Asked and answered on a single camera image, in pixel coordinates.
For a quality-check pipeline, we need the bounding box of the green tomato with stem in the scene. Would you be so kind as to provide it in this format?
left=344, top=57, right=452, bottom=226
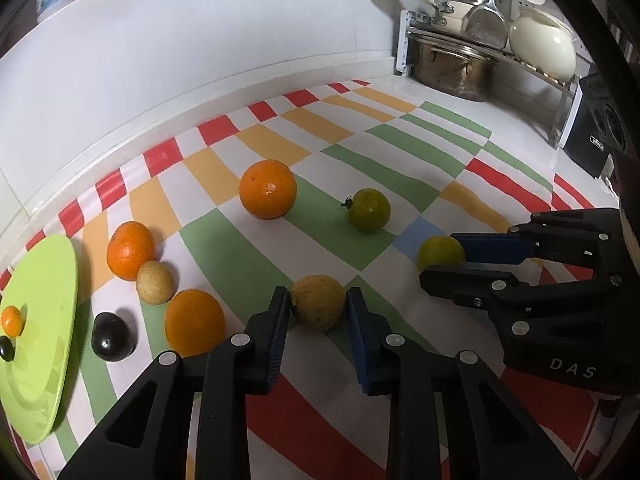
left=343, top=188, right=392, bottom=233

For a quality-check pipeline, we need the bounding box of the large orange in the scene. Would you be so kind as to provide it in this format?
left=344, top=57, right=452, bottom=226
left=239, top=159, right=297, bottom=220

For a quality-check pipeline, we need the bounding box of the lime green plate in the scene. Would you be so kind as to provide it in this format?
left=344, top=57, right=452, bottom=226
left=1, top=234, right=78, bottom=444

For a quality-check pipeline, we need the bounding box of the white dish rack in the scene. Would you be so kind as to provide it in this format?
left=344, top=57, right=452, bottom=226
left=395, top=10, right=582, bottom=148

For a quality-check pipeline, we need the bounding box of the colourful checked tablecloth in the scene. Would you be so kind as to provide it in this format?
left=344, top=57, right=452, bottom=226
left=12, top=78, right=615, bottom=479

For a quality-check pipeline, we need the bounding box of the steel spatula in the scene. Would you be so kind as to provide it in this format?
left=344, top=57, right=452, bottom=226
left=462, top=0, right=508, bottom=50

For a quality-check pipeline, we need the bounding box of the steel cooking pot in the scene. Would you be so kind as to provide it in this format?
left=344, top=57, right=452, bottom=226
left=413, top=37, right=497, bottom=102

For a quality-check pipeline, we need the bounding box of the cream ceramic pot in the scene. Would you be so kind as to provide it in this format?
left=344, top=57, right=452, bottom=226
left=509, top=6, right=576, bottom=82

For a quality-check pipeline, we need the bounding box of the black appliance box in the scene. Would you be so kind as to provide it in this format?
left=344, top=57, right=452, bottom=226
left=564, top=73, right=627, bottom=178

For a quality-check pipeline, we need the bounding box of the orange tangerine near plate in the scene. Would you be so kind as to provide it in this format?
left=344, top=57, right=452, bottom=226
left=106, top=221, right=155, bottom=282

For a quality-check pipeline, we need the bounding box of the small orange kumquat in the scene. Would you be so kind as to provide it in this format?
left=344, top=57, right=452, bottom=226
left=1, top=306, right=25, bottom=338

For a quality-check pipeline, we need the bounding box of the dark purple plum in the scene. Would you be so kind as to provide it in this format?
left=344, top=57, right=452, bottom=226
left=91, top=312, right=134, bottom=362

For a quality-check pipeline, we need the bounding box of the small black grape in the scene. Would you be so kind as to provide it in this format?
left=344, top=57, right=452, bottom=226
left=0, top=336, right=15, bottom=362

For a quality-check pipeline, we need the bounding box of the orange tangerine middle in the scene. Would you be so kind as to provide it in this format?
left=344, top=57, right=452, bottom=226
left=164, top=288, right=226, bottom=358

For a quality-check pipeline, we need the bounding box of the yellow-brown round fruit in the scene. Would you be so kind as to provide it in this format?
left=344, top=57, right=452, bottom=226
left=290, top=274, right=346, bottom=332

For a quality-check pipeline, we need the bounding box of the small tan longan fruit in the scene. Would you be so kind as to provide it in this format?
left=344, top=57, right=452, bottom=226
left=136, top=260, right=175, bottom=306

